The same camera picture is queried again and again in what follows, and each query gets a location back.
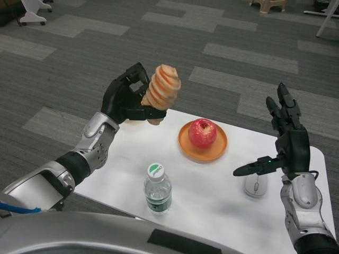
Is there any silver robot chest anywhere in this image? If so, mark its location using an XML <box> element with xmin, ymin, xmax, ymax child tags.
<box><xmin>0</xmin><ymin>211</ymin><xmax>223</xmax><ymax>254</ymax></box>

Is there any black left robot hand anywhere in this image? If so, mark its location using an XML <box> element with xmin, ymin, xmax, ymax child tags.
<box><xmin>100</xmin><ymin>62</ymin><xmax>167</xmax><ymax>125</ymax></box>

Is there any red apple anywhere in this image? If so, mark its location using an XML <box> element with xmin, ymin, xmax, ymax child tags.
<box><xmin>188</xmin><ymin>118</ymin><xmax>218</xmax><ymax>148</ymax></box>

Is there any spiral bread roll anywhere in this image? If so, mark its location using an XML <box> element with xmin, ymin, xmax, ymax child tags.
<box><xmin>140</xmin><ymin>64</ymin><xmax>182</xmax><ymax>126</ymax></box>

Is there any white wheeled stand base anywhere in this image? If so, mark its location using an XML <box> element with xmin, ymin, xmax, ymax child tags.
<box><xmin>18</xmin><ymin>0</ymin><xmax>53</xmax><ymax>26</ymax></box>

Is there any blue cable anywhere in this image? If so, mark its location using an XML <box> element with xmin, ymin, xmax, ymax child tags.
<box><xmin>0</xmin><ymin>202</ymin><xmax>43</xmax><ymax>214</ymax></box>

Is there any black bag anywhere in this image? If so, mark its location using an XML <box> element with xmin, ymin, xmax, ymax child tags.
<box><xmin>0</xmin><ymin>10</ymin><xmax>22</xmax><ymax>27</ymax></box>

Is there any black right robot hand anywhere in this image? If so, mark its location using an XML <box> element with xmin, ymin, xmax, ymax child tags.
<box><xmin>233</xmin><ymin>82</ymin><xmax>310</xmax><ymax>180</ymax></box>

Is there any white desk leg frame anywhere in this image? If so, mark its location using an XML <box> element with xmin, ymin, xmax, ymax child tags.
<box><xmin>304</xmin><ymin>0</ymin><xmax>339</xmax><ymax>38</ymax></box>

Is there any clear plastic water bottle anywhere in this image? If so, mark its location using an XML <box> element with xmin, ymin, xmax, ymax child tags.
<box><xmin>144</xmin><ymin>163</ymin><xmax>173</xmax><ymax>215</ymax></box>

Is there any orange round plate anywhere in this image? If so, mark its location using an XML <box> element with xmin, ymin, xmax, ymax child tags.
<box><xmin>178</xmin><ymin>120</ymin><xmax>228</xmax><ymax>164</ymax></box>

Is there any white computer mouse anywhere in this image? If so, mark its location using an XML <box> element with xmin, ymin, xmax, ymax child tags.
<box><xmin>244</xmin><ymin>173</ymin><xmax>268</xmax><ymax>198</ymax></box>

